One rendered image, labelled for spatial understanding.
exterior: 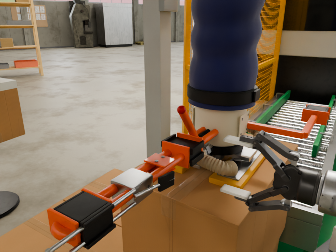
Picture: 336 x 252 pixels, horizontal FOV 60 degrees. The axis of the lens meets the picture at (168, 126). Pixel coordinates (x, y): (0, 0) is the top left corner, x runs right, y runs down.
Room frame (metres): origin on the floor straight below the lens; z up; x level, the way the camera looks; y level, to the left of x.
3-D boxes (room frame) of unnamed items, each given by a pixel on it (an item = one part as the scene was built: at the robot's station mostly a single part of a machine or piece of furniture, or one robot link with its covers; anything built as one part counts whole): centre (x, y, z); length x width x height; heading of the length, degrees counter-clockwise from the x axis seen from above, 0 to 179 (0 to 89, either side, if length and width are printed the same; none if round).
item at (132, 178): (0.55, 0.08, 1.07); 0.07 x 0.07 x 0.04; 57
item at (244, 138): (0.61, -0.19, 1.16); 0.05 x 0.01 x 0.03; 57
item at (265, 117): (2.69, -0.97, 0.60); 1.60 x 0.11 x 0.09; 148
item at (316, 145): (2.40, -1.42, 0.60); 1.60 x 0.11 x 0.09; 148
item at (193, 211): (0.93, -0.18, 0.74); 0.60 x 0.40 x 0.40; 144
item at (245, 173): (0.88, -0.26, 0.97); 0.34 x 0.10 x 0.05; 147
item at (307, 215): (1.25, -0.39, 0.58); 0.70 x 0.03 x 0.06; 58
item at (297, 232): (1.25, -0.38, 0.48); 0.70 x 0.03 x 0.15; 58
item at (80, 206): (0.44, 0.16, 1.07); 0.08 x 0.07 x 0.05; 147
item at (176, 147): (0.73, -0.04, 1.07); 0.10 x 0.08 x 0.06; 57
